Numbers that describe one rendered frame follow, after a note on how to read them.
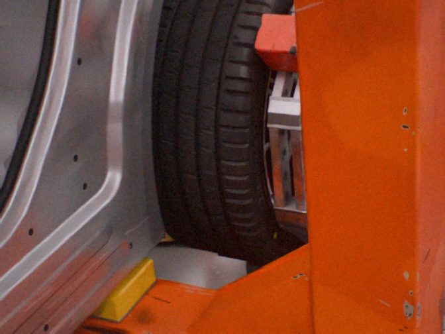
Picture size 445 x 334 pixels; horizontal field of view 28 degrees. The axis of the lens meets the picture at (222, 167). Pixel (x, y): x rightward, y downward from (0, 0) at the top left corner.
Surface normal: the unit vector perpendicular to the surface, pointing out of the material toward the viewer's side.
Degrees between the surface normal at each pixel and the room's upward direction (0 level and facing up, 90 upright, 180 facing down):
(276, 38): 45
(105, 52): 90
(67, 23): 62
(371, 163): 90
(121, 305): 90
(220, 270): 0
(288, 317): 90
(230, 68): 55
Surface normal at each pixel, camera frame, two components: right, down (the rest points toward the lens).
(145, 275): 0.90, 0.12
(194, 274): -0.10, -0.88
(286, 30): -0.37, -0.30
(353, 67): -0.43, 0.45
